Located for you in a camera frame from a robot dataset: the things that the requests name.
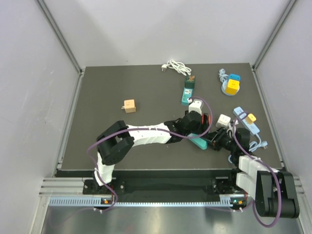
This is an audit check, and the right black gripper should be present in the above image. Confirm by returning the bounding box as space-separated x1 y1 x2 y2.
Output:
200 126 237 152

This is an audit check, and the teal triangular power strip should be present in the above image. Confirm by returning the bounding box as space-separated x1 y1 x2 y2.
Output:
188 133 208 150

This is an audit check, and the red cube plug adapter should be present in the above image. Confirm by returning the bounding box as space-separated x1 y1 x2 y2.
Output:
201 113 211 126

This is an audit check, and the white cube plug adapter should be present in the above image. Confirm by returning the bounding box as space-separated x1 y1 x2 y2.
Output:
215 114 231 128

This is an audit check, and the teal rectangular power strip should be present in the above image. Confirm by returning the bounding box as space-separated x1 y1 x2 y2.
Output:
181 87 193 106

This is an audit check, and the dark green plug adapter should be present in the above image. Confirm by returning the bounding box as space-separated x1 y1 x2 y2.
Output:
184 76 195 89

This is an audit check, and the round light blue socket base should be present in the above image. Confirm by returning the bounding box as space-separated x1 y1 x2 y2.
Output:
221 80 240 96

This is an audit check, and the yellow cube plug adapter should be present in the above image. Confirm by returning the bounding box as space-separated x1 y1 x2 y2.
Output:
228 79 236 89

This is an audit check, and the peach cube plug adapter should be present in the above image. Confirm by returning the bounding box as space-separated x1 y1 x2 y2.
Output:
121 99 137 113

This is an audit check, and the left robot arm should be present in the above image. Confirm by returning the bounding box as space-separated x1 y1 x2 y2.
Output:
93 111 212 194

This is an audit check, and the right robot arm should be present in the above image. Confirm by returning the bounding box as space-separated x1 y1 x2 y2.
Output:
202 127 300 218

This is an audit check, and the orange plug adapter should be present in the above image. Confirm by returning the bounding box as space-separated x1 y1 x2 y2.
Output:
245 113 256 124

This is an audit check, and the blue cube plug adapter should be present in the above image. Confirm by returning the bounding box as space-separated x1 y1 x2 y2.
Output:
228 74 241 81

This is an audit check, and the light blue power strip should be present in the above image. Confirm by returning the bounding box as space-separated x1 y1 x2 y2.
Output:
233 107 260 136

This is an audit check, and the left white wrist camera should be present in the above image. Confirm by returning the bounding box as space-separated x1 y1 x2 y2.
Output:
188 98 203 115

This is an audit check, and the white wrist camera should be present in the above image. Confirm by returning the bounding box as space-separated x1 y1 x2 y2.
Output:
188 98 203 115
227 120 239 133

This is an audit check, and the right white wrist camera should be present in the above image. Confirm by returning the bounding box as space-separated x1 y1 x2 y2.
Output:
227 120 239 133

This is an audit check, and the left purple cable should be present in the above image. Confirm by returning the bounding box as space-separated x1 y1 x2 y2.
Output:
87 96 213 213

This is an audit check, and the light blue coiled cable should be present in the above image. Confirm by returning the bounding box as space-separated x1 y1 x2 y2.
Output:
218 68 229 83

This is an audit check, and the white slotted cable duct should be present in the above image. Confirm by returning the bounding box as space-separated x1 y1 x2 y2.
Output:
49 195 247 207

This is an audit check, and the front aluminium frame rail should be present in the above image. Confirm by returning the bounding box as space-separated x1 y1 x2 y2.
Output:
39 177 84 196

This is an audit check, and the right aluminium frame post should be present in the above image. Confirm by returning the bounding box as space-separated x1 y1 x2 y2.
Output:
251 0 298 72

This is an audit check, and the aluminium frame post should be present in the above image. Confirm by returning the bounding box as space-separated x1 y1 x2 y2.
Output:
35 0 83 75
251 0 298 72

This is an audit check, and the left aluminium frame post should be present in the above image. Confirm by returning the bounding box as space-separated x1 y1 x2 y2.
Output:
35 0 83 75

